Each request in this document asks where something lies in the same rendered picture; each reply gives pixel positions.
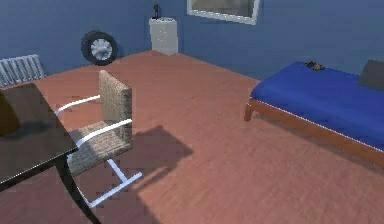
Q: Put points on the white radiator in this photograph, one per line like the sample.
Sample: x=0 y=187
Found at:
x=20 y=69

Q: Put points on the white chest of drawers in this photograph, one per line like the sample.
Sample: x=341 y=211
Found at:
x=164 y=36

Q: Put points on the dark statuette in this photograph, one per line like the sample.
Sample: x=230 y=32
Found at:
x=156 y=10

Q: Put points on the woven chair with white frame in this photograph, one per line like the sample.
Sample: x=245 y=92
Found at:
x=113 y=100

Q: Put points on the black tyre with white rim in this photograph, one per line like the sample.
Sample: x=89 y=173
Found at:
x=99 y=48

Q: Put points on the bed with blue cover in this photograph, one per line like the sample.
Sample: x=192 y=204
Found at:
x=320 y=100

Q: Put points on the grey pillow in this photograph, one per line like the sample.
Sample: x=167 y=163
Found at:
x=373 y=75

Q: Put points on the white framed window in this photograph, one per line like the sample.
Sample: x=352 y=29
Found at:
x=223 y=9

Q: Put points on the small dark object on bed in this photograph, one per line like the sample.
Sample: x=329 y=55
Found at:
x=315 y=65

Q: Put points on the dark brown table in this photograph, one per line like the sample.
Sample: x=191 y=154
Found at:
x=33 y=126

